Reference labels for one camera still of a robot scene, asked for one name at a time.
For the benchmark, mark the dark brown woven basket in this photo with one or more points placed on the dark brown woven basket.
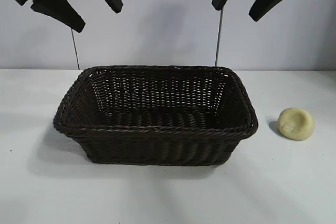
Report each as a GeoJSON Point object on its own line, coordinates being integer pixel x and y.
{"type": "Point", "coordinates": [157, 145]}

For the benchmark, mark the pale yellow egg yolk pastry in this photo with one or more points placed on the pale yellow egg yolk pastry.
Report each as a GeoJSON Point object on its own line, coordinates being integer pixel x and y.
{"type": "Point", "coordinates": [299, 124]}

